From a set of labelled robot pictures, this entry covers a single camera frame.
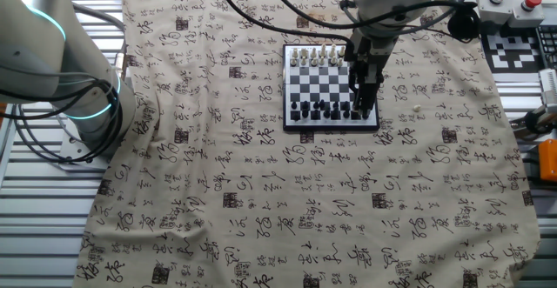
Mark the silver ribbed camera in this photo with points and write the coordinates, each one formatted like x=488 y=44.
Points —
x=549 y=88

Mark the black chess king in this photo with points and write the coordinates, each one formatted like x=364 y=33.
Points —
x=326 y=114

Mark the silver base mounting plate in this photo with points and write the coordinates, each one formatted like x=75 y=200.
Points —
x=71 y=155

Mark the black white marker board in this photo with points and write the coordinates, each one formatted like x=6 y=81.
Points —
x=511 y=48

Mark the black computer keyboard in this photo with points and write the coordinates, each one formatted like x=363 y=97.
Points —
x=549 y=46

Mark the beige calligraphy print tablecloth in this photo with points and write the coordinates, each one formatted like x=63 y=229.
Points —
x=261 y=183

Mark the white chess knight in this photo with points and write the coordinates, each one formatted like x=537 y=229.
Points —
x=304 y=53

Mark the black chess bishop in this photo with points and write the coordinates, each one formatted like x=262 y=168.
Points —
x=346 y=114
x=315 y=115

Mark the black chess queen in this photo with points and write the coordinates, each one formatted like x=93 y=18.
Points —
x=335 y=115

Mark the orange plastic block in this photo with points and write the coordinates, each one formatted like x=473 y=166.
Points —
x=549 y=159

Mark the white chess rook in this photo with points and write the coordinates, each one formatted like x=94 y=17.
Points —
x=295 y=54

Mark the black chess pawn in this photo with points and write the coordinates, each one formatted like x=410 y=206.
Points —
x=316 y=104
x=335 y=105
x=345 y=105
x=294 y=105
x=322 y=104
x=305 y=104

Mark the black white magnetic chessboard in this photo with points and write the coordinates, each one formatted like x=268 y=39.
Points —
x=320 y=89

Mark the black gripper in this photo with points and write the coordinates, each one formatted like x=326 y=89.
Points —
x=374 y=59

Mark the white chess king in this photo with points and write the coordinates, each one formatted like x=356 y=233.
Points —
x=323 y=51

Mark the black chess rook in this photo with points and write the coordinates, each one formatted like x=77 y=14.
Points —
x=295 y=115

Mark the white chess bishop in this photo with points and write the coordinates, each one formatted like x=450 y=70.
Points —
x=313 y=53
x=342 y=52

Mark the white chess queen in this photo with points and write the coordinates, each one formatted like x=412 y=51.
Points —
x=332 y=52

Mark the grey emergency stop box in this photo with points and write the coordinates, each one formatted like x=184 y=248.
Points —
x=528 y=11
x=496 y=1

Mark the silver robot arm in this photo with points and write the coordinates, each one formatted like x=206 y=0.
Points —
x=43 y=40

